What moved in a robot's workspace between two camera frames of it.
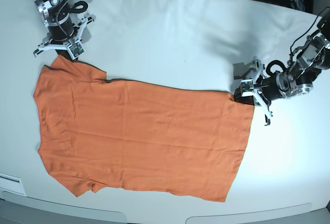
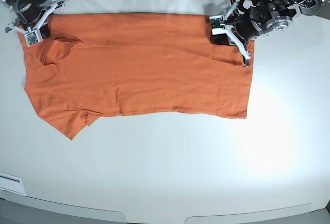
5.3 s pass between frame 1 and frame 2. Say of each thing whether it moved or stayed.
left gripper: moved
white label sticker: stayed
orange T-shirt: moved
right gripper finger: moved
